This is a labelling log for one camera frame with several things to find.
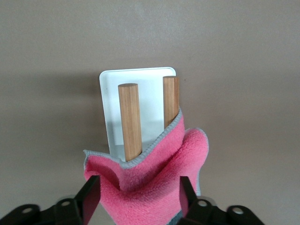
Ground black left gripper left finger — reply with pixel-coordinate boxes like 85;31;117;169
0;175;101;225

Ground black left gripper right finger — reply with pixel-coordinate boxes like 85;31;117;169
179;176;265;225

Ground pink cloth with grey edge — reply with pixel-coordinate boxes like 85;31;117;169
83;109;210;225

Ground wooden chopsticks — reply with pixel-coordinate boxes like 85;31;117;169
162;75;180;129
118;83;143;162

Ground brown table cover mat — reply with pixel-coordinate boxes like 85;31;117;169
0;0;300;225

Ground white rack base tray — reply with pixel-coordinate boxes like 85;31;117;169
98;67;178;162

